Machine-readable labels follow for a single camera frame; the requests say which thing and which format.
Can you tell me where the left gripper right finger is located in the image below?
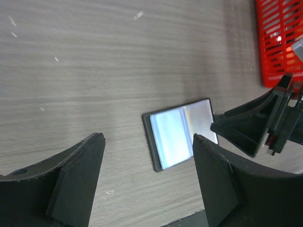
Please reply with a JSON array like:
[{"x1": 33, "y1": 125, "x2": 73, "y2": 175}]
[{"x1": 193, "y1": 134, "x2": 303, "y2": 227}]

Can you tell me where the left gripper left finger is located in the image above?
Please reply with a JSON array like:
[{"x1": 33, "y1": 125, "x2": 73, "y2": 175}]
[{"x1": 0, "y1": 133, "x2": 106, "y2": 227}]

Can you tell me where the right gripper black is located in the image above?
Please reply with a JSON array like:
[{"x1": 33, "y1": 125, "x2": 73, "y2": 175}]
[{"x1": 211, "y1": 73, "x2": 303, "y2": 157}]

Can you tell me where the black leather card holder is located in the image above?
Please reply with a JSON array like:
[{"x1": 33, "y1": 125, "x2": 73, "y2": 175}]
[{"x1": 142, "y1": 98, "x2": 218, "y2": 173}]

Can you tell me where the red plastic shopping basket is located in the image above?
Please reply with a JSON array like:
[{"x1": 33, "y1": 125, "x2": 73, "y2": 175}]
[{"x1": 255, "y1": 0, "x2": 303, "y2": 87}]

